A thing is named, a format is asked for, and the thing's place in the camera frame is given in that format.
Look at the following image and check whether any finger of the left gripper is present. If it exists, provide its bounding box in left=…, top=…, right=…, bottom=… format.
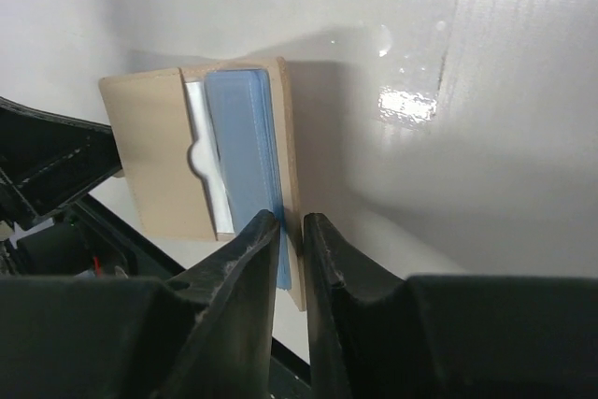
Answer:
left=1, top=98, right=121, bottom=230

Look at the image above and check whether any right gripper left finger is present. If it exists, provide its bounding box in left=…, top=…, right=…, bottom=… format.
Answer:
left=135, top=209, right=280, bottom=398

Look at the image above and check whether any beige card holder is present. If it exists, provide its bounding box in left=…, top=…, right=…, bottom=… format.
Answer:
left=98, top=58, right=306, bottom=309

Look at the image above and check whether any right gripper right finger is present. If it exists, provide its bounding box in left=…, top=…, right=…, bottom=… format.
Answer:
left=303, top=213, right=449, bottom=398

